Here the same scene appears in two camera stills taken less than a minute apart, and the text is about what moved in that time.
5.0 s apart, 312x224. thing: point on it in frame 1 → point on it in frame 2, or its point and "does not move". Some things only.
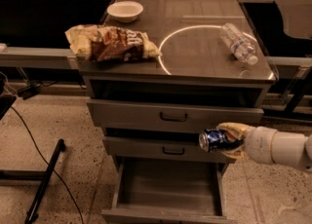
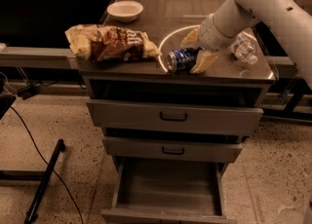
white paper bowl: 125,11 does not move
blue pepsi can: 216,140 → 180,60
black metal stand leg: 32,210 does not move
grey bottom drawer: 149,191 does not move
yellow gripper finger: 238,154 → 204,58
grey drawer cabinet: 152,111 does not move
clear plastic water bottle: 240,44 does not move
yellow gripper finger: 235,131 → 192,40
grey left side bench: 38,57 does not move
